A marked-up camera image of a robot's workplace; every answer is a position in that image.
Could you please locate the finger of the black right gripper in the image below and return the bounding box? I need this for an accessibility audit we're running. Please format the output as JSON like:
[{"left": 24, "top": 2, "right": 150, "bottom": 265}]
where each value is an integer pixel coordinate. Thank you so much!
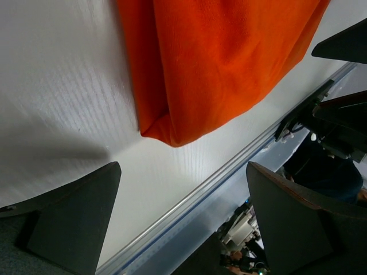
[{"left": 311, "top": 19, "right": 366, "bottom": 64}]

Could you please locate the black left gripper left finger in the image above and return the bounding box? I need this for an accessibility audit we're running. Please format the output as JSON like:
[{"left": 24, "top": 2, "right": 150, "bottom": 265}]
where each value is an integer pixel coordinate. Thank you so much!
[{"left": 1, "top": 162, "right": 121, "bottom": 274}]

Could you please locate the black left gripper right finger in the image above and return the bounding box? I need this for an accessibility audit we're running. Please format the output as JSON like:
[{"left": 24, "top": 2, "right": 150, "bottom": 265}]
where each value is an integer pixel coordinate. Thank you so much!
[{"left": 246, "top": 162, "right": 366, "bottom": 274}]

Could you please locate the orange t shirt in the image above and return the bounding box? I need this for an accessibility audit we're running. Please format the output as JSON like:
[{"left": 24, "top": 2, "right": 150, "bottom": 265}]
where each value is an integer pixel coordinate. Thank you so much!
[{"left": 117, "top": 1, "right": 329, "bottom": 147}]

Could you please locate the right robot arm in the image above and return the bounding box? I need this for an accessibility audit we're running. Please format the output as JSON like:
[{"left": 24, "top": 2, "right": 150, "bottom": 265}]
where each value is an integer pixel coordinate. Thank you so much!
[{"left": 311, "top": 19, "right": 366, "bottom": 157}]

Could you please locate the aluminium mounting rail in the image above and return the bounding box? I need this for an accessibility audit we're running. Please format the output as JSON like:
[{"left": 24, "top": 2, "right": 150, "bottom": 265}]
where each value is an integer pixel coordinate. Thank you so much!
[{"left": 96, "top": 61, "right": 359, "bottom": 275}]

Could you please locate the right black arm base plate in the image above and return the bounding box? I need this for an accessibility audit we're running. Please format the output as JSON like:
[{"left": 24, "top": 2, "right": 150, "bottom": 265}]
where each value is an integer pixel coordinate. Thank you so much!
[{"left": 275, "top": 80, "right": 335, "bottom": 142}]

